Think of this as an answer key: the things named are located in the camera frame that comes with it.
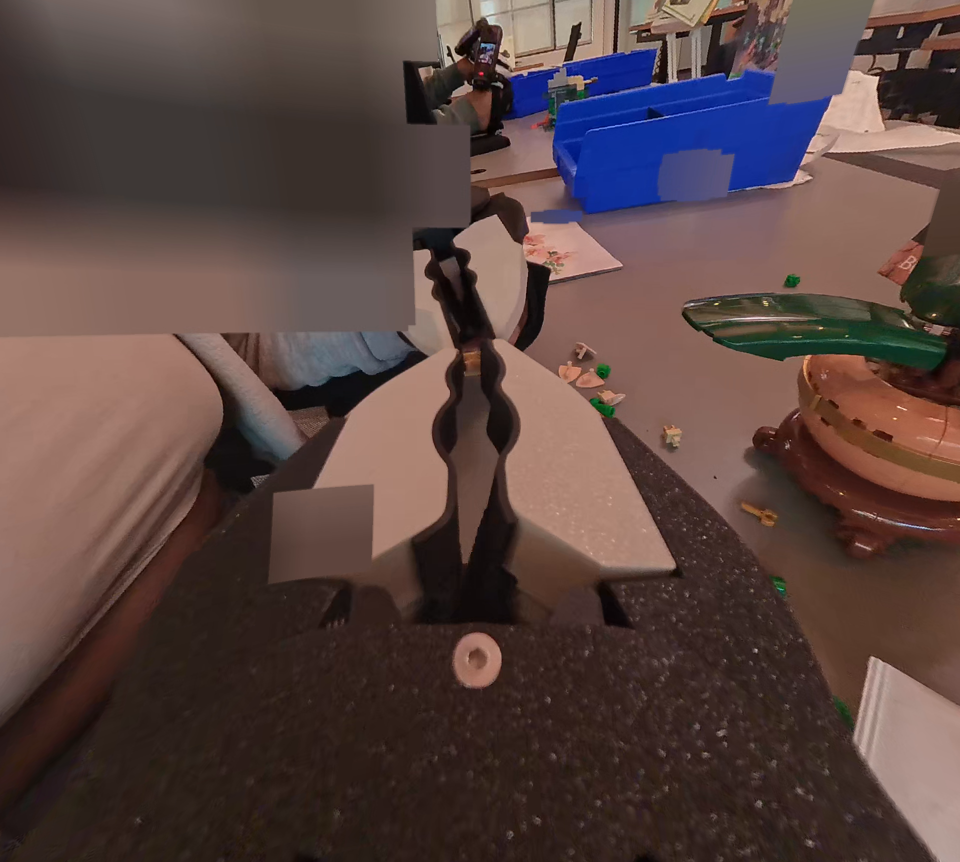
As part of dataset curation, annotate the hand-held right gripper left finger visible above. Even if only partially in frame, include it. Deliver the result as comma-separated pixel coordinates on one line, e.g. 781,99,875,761
313,349,462,619

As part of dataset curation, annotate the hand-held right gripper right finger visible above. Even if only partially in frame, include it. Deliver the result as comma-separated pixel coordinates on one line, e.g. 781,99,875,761
480,339,679,610

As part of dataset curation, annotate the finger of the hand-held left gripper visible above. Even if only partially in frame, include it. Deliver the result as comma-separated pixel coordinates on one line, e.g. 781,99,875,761
450,215,531,349
411,248,481,353

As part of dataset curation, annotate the another person's forearm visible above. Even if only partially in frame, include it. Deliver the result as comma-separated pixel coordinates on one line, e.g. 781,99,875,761
431,63,489,128

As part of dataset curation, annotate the person's left forearm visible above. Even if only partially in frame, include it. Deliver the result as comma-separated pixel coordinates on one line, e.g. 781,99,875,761
176,329,421,464

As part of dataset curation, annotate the flower instruction booklet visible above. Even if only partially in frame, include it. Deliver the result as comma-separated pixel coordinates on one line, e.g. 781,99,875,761
523,215,625,286

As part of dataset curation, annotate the large blue plastic bin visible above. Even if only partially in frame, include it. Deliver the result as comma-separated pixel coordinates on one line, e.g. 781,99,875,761
553,70,834,214

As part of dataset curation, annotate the green toy brick build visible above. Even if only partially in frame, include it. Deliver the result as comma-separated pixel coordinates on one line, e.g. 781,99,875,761
541,68,597,132

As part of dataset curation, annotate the toy brick potted plant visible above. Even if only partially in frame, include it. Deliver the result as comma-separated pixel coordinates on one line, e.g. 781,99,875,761
681,254,960,562

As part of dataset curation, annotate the person's white shirt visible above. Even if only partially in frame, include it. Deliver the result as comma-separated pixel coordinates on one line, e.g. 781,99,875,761
0,333,226,728

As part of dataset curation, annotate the green toy set box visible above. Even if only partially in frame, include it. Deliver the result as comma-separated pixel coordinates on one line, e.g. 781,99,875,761
726,0,817,82

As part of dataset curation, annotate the white paper bag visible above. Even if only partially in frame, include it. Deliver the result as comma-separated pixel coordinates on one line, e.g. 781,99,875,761
802,70,960,188

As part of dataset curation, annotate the wooden background table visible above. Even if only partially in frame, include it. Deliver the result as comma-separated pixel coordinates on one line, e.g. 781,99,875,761
862,7,960,53

